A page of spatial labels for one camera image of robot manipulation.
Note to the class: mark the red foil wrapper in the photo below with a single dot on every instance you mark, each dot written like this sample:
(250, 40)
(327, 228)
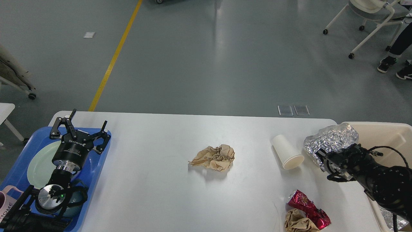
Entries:
(300, 201)

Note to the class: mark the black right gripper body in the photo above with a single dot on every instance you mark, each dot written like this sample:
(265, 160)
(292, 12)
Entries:
(343, 160)

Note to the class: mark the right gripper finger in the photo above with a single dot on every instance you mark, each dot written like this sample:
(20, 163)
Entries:
(337, 178)
(321, 154)

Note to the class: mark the crumpled brown paper ball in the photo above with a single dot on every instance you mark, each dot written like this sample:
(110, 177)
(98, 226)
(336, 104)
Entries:
(296, 222)

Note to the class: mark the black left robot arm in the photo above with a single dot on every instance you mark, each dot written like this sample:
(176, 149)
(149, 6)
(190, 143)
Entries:
(51, 184)

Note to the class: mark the white side table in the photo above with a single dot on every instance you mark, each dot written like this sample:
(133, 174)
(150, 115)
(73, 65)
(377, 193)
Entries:
(5, 110)

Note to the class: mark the pink home mug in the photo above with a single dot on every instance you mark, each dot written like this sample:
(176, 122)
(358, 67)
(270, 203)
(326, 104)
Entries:
(7, 201)

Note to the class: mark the silver foil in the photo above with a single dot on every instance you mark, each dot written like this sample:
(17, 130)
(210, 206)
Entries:
(331, 138)

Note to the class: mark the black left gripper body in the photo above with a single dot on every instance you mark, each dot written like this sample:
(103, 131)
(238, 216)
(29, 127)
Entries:
(74, 152)

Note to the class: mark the person with black sneakers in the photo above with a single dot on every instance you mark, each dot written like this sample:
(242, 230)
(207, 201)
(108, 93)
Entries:
(403, 41)

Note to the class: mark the crumpled brown paper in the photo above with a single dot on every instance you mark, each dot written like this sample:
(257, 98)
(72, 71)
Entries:
(215, 158)

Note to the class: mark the mint green plate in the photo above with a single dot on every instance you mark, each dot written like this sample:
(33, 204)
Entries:
(41, 166)

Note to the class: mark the silver foil bag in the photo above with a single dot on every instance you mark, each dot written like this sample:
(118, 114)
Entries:
(388, 217)

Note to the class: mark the teal home mug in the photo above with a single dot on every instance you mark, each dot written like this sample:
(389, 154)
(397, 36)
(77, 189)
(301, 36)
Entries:
(77, 196)

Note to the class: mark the beige chair at left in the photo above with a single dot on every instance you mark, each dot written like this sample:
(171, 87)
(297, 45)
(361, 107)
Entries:
(14, 74)

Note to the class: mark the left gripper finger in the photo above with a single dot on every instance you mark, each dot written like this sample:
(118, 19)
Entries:
(102, 134)
(67, 122)

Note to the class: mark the white rolling chair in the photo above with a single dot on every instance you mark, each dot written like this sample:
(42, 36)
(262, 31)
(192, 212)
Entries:
(381, 12)

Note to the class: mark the beige plastic bin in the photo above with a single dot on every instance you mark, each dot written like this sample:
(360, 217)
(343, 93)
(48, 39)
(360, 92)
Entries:
(395, 135)

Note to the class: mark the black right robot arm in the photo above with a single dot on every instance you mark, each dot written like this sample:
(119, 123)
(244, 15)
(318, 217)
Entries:
(389, 187)

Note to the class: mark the white paper cup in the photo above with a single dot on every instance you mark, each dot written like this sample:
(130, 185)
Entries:
(288, 155)

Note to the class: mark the blue plastic tray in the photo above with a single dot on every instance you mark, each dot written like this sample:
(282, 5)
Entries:
(89, 174)

